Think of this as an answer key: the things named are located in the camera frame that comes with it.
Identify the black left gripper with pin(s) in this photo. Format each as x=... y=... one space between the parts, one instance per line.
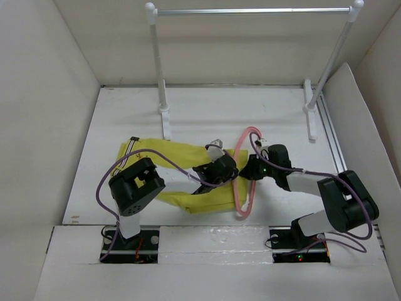
x=229 y=176

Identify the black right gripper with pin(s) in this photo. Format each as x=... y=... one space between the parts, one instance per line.
x=250 y=171

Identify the pink clothes hanger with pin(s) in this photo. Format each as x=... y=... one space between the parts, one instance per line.
x=243 y=199

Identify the yellow trousers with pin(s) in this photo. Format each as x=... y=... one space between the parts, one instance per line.
x=186 y=156

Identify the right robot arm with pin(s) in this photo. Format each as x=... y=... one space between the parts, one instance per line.
x=348 y=206

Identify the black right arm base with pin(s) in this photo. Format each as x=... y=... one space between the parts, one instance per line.
x=289 y=245

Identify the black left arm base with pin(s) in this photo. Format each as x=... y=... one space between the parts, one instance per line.
x=141 y=249

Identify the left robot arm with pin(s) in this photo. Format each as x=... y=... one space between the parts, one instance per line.
x=137 y=185

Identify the white clothes rack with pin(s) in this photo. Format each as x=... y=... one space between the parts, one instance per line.
x=311 y=95

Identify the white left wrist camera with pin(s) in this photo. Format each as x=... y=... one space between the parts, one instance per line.
x=215 y=150

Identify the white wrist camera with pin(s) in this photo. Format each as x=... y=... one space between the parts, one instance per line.
x=215 y=150
x=262 y=145

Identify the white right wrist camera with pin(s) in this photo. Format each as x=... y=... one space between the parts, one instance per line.
x=262 y=145

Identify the aluminium side rail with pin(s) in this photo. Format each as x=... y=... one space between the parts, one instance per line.
x=334 y=145

